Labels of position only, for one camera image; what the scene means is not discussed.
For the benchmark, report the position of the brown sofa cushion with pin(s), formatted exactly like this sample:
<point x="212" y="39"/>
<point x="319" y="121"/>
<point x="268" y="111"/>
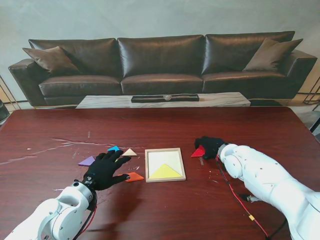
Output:
<point x="272" y="56"/>
<point x="52" y="61"/>

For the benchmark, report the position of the long black decorative tray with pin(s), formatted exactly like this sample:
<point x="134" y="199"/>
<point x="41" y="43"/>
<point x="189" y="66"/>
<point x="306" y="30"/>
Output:
<point x="150" y="99"/>

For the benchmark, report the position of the orange tangram parallelogram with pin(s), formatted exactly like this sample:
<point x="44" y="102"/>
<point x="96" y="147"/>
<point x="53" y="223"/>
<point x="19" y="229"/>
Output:
<point x="136" y="177"/>

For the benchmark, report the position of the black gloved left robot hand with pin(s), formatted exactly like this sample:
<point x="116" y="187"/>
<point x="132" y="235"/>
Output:
<point x="103" y="171"/>

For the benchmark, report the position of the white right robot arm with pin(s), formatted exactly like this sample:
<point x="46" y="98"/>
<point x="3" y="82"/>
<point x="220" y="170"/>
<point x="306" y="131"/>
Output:
<point x="265" y="175"/>

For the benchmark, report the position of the marble coffee table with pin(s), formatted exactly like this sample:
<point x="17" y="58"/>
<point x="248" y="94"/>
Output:
<point x="105" y="101"/>

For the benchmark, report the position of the yellow large tangram triangle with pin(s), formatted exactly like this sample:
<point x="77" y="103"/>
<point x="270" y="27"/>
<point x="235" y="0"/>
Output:
<point x="165" y="172"/>

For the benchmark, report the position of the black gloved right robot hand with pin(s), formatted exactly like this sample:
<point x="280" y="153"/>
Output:
<point x="212" y="146"/>

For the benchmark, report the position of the glass ball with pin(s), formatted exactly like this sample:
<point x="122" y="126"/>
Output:
<point x="167" y="97"/>

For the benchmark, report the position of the thin metal side table frame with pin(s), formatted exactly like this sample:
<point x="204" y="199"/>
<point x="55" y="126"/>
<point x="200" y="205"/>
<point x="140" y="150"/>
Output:
<point x="311" y="96"/>
<point x="8" y="95"/>

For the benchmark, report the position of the dark brown leather sofa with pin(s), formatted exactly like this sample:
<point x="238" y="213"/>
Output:
<point x="162" y="62"/>

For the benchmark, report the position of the natural wood small tangram triangle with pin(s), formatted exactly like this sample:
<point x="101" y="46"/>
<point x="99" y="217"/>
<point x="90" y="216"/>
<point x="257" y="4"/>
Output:
<point x="130" y="153"/>

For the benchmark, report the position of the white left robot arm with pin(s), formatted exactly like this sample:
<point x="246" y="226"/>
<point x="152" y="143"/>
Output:
<point x="60" y="212"/>

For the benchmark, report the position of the blue small tangram triangle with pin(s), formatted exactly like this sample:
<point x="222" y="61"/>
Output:
<point x="115" y="149"/>

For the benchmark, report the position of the wooden square puzzle tray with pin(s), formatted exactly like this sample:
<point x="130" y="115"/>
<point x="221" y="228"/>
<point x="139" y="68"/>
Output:
<point x="163" y="156"/>

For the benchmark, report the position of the black rounded object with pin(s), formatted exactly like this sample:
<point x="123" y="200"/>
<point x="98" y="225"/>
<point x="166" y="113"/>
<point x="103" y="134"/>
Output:
<point x="3" y="112"/>

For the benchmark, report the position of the red large tangram triangle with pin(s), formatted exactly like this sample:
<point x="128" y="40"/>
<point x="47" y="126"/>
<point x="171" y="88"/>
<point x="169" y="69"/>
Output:
<point x="198" y="153"/>

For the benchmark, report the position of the purple medium tangram triangle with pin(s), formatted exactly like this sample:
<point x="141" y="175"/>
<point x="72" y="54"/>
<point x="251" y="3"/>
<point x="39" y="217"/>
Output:
<point x="86" y="162"/>

